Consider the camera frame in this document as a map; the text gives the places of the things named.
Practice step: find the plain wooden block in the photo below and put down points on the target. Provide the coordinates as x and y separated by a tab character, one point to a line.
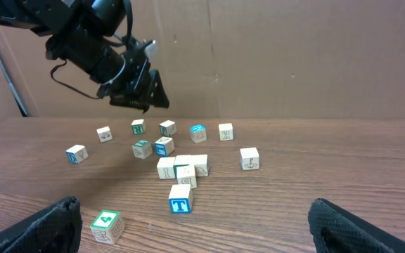
200	162

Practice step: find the green number seven block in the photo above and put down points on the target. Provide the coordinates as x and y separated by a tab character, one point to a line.
142	149

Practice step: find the wooden block blue side left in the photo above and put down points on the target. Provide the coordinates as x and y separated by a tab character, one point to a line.
76	154

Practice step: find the wooden block M drawing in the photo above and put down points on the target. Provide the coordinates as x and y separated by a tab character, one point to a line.
182	160

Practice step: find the wooden block animal drawing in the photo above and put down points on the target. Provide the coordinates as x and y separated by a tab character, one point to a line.
165	168

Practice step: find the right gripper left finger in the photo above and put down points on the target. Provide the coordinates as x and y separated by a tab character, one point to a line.
55	229

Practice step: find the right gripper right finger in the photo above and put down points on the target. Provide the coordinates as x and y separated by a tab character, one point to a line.
335	230

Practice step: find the leaf block blue side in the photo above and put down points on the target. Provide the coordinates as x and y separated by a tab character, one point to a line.
164	146

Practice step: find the wooden block blue edge centre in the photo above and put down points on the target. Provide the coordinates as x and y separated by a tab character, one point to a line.
186	175

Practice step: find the wooden block green side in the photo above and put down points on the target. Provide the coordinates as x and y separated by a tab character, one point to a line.
138	126

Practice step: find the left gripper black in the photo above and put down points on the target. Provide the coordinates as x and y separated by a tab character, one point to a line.
136	83

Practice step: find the green number four block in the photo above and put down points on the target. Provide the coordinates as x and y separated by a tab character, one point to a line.
107	227

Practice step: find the wooden block teal side top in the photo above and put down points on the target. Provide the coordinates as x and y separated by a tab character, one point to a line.
168	128

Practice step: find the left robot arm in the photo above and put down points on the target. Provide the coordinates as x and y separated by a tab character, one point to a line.
96	36

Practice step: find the wooden block blue T side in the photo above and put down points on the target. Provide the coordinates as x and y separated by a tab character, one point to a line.
181	199

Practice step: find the blue top wooden block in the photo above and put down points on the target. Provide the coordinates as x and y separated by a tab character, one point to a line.
198	133

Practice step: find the wooden block far left upper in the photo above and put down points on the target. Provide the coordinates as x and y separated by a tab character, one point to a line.
104	134

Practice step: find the wooden block top right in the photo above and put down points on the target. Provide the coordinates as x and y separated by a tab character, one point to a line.
226	132

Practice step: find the wooden block umbrella right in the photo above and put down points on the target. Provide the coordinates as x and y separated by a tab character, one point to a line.
249	158

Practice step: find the cardboard backdrop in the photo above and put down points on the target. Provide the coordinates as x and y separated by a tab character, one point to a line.
234	59

